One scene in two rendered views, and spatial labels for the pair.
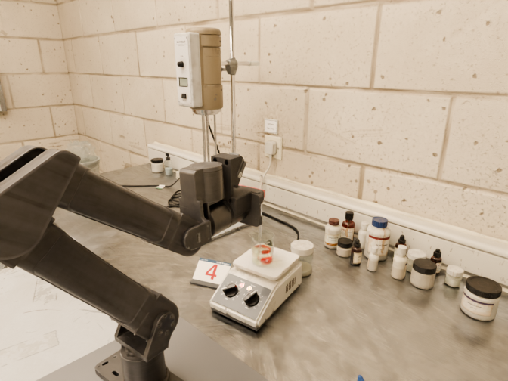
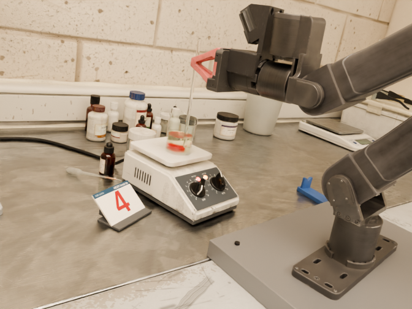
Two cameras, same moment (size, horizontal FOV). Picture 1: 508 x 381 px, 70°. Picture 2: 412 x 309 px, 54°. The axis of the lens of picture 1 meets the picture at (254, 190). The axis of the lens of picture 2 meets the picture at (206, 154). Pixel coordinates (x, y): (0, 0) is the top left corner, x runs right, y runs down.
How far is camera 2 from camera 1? 0.97 m
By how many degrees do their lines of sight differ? 80
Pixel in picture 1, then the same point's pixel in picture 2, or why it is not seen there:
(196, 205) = (318, 59)
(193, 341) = (276, 229)
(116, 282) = not seen: outside the picture
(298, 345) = (255, 197)
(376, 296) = not seen: hidden behind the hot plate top
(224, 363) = (309, 216)
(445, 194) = (159, 59)
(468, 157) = (175, 23)
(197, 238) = not seen: hidden behind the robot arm
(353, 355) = (266, 182)
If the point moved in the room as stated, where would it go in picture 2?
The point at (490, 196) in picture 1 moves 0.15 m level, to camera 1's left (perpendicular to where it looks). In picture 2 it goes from (187, 55) to (178, 59)
